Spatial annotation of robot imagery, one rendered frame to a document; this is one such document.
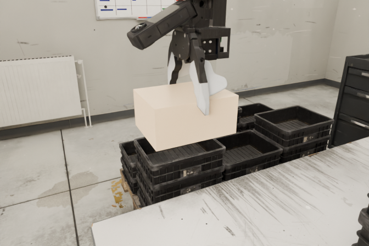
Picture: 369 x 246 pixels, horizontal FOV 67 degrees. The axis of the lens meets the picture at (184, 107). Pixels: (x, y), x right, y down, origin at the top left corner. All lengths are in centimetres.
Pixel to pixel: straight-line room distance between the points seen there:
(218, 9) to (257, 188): 65
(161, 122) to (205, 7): 20
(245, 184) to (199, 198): 18
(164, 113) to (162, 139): 5
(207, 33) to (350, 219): 70
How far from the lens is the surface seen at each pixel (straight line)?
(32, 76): 298
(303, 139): 179
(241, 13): 376
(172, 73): 55
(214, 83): 47
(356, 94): 240
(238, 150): 184
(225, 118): 51
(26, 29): 302
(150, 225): 84
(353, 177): 116
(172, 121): 45
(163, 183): 133
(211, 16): 50
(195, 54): 45
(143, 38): 44
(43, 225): 203
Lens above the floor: 128
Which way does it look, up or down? 21 degrees down
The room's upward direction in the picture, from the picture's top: straight up
